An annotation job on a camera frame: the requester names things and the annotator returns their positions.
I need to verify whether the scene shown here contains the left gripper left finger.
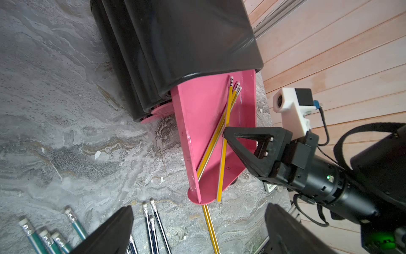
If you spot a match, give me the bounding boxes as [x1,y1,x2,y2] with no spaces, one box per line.
[71,205,134,254]

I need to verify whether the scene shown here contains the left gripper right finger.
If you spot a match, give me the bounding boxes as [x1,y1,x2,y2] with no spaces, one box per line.
[264,203,334,254]

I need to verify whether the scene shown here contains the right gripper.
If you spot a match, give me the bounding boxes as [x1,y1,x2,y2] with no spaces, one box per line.
[223,127,346,203]

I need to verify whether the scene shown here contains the black drawer cabinet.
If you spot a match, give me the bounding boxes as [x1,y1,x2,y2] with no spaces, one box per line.
[89,1,264,122]

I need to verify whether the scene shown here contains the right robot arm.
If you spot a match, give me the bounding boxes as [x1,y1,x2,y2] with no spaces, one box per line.
[223,122,406,254]

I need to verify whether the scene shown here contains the pink middle drawer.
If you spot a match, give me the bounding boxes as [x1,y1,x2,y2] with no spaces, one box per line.
[151,101,174,115]

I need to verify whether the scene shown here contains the pink bottom drawer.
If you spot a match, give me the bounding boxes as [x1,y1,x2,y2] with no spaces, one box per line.
[140,114,172,124]

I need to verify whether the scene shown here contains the white calculator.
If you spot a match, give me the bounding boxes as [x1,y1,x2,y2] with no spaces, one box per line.
[264,183,277,193]

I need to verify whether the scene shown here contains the green pencil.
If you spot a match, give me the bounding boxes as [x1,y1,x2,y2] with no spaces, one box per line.
[19,216,41,254]
[39,229,61,254]
[64,206,88,241]
[51,231,73,254]

